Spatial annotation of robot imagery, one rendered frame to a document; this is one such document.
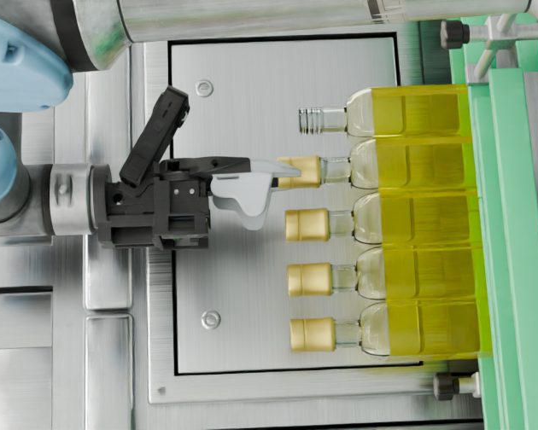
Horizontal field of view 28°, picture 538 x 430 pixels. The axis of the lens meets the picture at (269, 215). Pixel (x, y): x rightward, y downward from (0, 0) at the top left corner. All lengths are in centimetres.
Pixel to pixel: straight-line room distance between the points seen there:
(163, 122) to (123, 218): 11
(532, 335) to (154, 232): 39
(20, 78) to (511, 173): 52
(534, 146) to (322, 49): 38
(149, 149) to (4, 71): 50
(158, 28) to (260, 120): 66
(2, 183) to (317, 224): 32
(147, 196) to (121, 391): 24
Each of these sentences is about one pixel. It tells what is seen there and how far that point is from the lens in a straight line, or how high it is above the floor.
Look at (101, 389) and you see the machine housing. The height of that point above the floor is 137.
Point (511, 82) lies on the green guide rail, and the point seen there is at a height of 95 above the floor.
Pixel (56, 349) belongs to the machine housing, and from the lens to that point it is 127.
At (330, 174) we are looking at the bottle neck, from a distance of 112.
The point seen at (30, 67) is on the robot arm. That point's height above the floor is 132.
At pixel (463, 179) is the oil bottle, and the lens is 112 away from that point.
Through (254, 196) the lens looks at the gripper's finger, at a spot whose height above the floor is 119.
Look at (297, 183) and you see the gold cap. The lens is 112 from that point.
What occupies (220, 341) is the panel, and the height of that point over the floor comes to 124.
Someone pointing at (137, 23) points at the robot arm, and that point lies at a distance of 64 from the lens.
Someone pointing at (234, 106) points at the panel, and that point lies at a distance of 129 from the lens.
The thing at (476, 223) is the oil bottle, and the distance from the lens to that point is 111.
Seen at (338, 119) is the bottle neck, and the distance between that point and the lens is 114.
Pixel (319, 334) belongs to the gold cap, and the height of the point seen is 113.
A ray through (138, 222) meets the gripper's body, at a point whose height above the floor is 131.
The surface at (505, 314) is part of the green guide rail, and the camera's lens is 106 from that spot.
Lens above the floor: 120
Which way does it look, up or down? 1 degrees down
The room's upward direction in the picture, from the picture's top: 92 degrees counter-clockwise
